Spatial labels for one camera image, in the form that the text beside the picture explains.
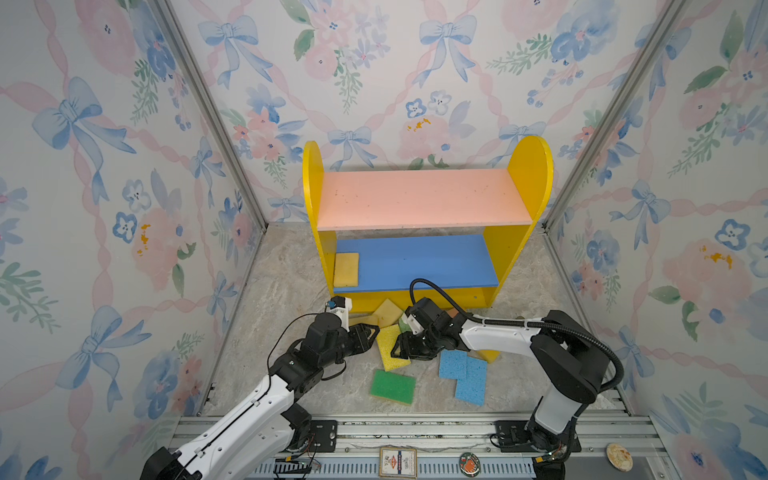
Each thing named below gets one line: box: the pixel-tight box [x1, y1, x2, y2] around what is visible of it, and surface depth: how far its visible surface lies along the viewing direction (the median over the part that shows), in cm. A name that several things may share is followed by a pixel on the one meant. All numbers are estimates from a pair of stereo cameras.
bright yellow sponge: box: [376, 324, 411, 371], surface depth 87 cm
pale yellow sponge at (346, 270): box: [333, 252, 359, 288], surface depth 89 cm
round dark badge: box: [459, 452, 481, 478], surface depth 72 cm
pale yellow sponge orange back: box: [372, 298, 403, 329], surface depth 94 cm
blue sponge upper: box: [439, 349, 468, 380], surface depth 85 cm
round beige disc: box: [606, 443, 633, 472], surface depth 73 cm
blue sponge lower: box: [455, 356, 487, 406], surface depth 83 cm
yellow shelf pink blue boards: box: [301, 136, 554, 315], surface depth 78 cm
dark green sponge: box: [370, 369, 417, 405], surface depth 83 cm
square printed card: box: [378, 447, 418, 479], surface depth 71 cm
